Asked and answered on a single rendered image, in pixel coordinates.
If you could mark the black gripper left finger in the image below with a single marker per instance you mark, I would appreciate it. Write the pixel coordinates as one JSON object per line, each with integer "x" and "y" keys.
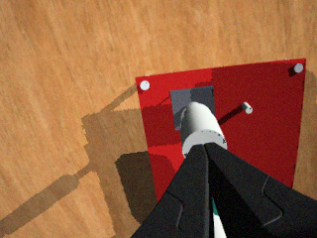
{"x": 185, "y": 209}

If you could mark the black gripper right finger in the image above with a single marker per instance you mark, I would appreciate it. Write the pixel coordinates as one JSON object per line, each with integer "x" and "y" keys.
{"x": 252, "y": 204}

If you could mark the red board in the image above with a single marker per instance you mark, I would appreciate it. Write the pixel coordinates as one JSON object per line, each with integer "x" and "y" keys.
{"x": 252, "y": 110}

